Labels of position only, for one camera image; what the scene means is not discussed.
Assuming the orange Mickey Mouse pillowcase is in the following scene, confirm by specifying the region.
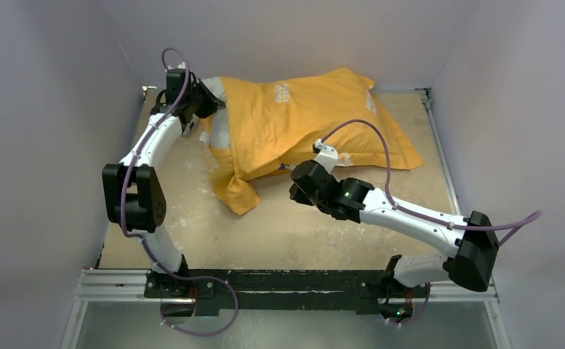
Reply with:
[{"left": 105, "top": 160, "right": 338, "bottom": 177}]
[{"left": 203, "top": 68, "right": 424, "bottom": 215}]

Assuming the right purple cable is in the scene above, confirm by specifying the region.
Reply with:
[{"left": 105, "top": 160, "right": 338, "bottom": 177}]
[{"left": 319, "top": 119, "right": 543, "bottom": 329}]

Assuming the white pillow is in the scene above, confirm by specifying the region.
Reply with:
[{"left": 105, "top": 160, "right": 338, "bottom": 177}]
[{"left": 202, "top": 77, "right": 231, "bottom": 149}]

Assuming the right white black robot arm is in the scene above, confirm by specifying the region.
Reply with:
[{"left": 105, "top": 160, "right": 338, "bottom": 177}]
[{"left": 289, "top": 160, "right": 499, "bottom": 296}]

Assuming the purple cable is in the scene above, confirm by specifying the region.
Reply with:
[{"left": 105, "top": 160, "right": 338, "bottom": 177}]
[
  {"left": 319, "top": 119, "right": 543, "bottom": 329},
  {"left": 120, "top": 47, "right": 241, "bottom": 338}
]

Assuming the aluminium frame profile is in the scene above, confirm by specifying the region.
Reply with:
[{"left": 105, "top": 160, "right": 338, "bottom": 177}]
[{"left": 76, "top": 89, "right": 494, "bottom": 303}]

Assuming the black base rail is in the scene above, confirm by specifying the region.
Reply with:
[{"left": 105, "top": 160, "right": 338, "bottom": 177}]
[{"left": 144, "top": 269, "right": 428, "bottom": 318}]

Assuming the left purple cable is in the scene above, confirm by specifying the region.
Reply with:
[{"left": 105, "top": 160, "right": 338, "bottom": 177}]
[{"left": 120, "top": 47, "right": 241, "bottom": 338}]

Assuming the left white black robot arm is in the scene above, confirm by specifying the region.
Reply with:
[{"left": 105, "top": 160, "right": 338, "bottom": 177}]
[{"left": 102, "top": 68, "right": 225, "bottom": 297}]

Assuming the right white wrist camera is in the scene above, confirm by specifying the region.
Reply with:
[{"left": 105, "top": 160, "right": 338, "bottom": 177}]
[{"left": 313, "top": 138, "right": 339, "bottom": 173}]

